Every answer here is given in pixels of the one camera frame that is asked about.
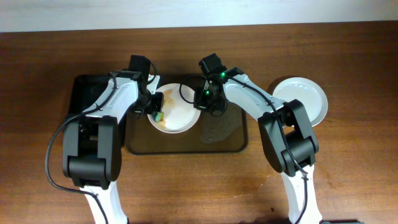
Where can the brown serving tray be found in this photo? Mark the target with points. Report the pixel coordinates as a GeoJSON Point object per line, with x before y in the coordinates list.
{"type": "Point", "coordinates": [210, 134]}

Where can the black rectangular tray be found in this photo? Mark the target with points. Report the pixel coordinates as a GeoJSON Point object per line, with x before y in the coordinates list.
{"type": "Point", "coordinates": [86, 90]}

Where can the white plate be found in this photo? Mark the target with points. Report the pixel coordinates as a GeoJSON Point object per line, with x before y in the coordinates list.
{"type": "Point", "coordinates": [179, 116]}
{"type": "Point", "coordinates": [307, 92]}

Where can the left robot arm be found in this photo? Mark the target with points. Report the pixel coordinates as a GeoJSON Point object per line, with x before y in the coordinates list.
{"type": "Point", "coordinates": [92, 141]}

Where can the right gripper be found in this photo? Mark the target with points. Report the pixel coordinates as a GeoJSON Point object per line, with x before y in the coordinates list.
{"type": "Point", "coordinates": [199, 103]}

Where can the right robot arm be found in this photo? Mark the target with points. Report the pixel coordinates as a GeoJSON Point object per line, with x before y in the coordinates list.
{"type": "Point", "coordinates": [288, 139]}

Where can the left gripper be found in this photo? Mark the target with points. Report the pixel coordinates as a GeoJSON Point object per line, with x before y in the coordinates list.
{"type": "Point", "coordinates": [158, 104]}

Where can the green yellow sponge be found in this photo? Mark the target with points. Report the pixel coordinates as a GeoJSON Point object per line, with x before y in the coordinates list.
{"type": "Point", "coordinates": [158, 116]}

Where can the white plate top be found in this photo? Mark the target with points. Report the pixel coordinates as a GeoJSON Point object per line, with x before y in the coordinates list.
{"type": "Point", "coordinates": [307, 92]}

